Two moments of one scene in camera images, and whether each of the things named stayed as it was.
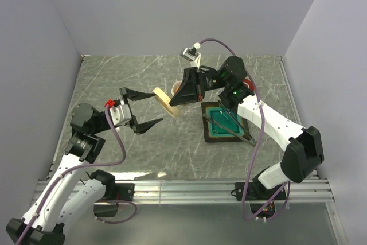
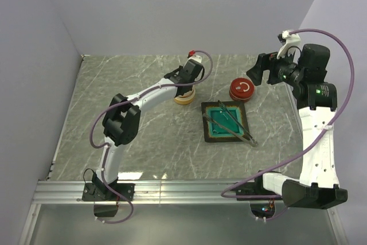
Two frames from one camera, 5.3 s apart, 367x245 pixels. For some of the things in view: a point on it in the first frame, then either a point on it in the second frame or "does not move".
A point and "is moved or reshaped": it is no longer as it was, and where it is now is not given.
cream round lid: (165, 101) is moved or reshaped
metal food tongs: (250, 140) does not move
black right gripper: (192, 89) → (256, 72)
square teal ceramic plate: (213, 133) does not move
